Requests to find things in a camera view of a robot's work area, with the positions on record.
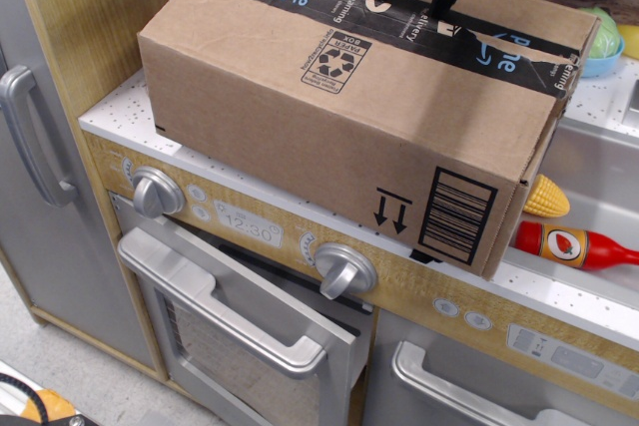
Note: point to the silver oven door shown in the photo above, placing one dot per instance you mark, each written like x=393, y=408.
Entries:
x=255, y=343

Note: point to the silver dishwasher door handle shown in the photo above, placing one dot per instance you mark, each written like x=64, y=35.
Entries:
x=407, y=367

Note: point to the yellow toy lemon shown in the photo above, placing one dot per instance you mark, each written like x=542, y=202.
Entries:
x=630, y=36

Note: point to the orange object on floor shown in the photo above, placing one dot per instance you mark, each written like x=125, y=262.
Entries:
x=57, y=407

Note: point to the silver toy sink basin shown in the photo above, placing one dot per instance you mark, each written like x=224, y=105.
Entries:
x=598, y=171

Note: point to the right silver oven knob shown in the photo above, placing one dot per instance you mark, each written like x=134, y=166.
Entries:
x=343, y=270

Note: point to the left silver oven knob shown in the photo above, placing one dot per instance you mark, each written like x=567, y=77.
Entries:
x=155, y=193

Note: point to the red toy ketchup bottle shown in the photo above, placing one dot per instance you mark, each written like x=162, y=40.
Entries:
x=573, y=247

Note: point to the large brown cardboard box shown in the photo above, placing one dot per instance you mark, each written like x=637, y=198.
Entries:
x=428, y=131

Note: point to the yellow toy corn cob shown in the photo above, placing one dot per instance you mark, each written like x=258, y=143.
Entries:
x=546, y=199

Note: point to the silver fridge door handle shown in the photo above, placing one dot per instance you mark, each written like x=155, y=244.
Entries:
x=16, y=85

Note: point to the silver oven knob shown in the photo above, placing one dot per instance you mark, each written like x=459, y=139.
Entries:
x=343, y=270
x=155, y=193

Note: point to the blue toy bowl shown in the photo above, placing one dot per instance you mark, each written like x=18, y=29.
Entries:
x=595, y=67

